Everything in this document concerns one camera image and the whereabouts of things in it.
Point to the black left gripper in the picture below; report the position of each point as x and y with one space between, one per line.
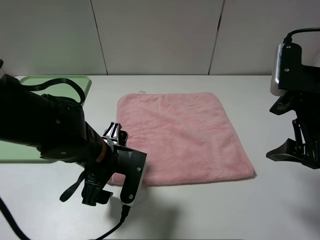
99 158

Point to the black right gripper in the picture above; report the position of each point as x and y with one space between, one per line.
307 109

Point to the pink towel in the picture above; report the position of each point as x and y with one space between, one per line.
187 137

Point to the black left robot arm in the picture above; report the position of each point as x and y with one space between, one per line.
50 117

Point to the green plastic tray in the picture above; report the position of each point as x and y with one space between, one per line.
19 119

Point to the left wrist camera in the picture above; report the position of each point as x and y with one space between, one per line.
131 164

